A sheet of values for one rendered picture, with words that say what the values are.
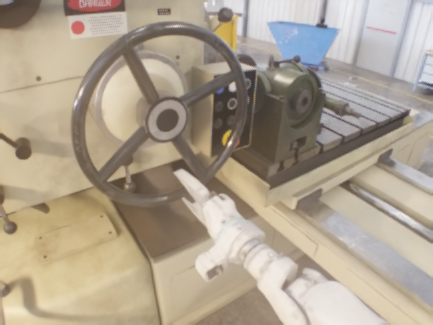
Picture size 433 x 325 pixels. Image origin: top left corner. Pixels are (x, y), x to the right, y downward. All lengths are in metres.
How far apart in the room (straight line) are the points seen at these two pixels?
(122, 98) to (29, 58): 0.22
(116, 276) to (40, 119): 0.69
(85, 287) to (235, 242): 0.78
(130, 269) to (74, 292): 0.22
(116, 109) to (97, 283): 0.74
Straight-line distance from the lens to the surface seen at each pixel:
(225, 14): 0.82
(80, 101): 0.49
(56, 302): 1.21
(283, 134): 1.00
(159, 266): 1.26
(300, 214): 1.29
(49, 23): 0.70
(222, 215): 0.55
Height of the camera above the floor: 1.53
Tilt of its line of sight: 32 degrees down
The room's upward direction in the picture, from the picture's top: 3 degrees clockwise
